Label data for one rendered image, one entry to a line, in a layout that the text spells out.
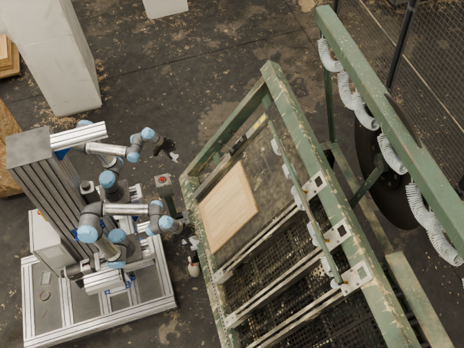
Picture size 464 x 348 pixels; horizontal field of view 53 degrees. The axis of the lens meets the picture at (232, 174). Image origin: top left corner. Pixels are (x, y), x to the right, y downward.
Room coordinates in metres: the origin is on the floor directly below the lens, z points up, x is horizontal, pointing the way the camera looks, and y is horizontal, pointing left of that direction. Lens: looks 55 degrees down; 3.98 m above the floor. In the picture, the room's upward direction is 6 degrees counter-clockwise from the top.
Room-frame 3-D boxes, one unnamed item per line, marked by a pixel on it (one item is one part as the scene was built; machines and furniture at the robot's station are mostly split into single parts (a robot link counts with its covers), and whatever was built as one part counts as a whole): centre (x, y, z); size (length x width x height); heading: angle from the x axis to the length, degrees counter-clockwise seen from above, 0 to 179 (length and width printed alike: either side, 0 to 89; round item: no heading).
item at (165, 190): (2.16, 0.57, 0.84); 0.12 x 0.12 x 0.18; 10
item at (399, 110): (1.46, -0.85, 1.85); 0.80 x 0.06 x 0.80; 10
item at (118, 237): (1.51, 0.82, 1.20); 0.13 x 0.12 x 0.14; 178
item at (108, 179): (2.01, 0.92, 1.20); 0.13 x 0.12 x 0.14; 166
